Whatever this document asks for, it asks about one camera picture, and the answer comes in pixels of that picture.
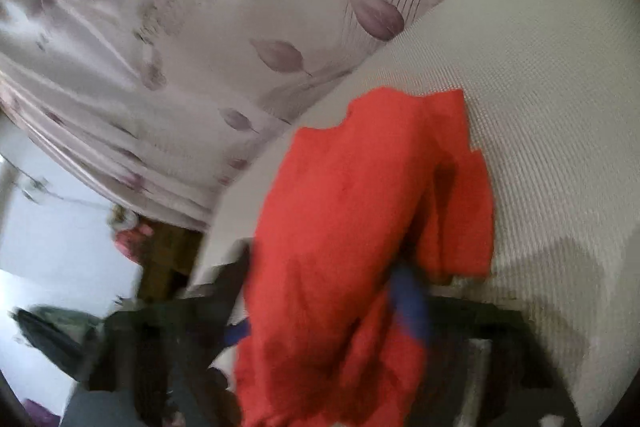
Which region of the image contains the purple object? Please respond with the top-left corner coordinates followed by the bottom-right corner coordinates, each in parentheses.
top-left (24, 399), bottom-right (62, 427)

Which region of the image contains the brown wooden furniture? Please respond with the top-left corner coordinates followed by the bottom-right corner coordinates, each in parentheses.
top-left (136, 217), bottom-right (207, 304)

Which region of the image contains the dark green object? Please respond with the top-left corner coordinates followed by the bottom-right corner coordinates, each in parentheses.
top-left (11, 304), bottom-right (108, 384)

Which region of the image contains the floral print curtain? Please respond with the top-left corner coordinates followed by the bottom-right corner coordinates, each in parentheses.
top-left (0, 0), bottom-right (447, 234)

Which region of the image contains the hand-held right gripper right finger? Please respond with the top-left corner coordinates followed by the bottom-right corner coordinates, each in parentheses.
top-left (389, 264), bottom-right (582, 427)

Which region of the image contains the white wall fixture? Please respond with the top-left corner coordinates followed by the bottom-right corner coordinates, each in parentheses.
top-left (14, 177), bottom-right (113, 212)

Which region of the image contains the pink object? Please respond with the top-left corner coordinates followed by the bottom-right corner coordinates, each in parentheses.
top-left (112, 227), bottom-right (155, 265)

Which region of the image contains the red garment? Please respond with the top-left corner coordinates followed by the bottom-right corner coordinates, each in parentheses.
top-left (232, 87), bottom-right (496, 427)

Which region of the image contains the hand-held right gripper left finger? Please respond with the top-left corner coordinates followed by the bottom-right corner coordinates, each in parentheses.
top-left (60, 239), bottom-right (255, 427)

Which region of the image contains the beige textured bed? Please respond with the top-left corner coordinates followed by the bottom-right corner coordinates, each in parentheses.
top-left (190, 0), bottom-right (640, 427)

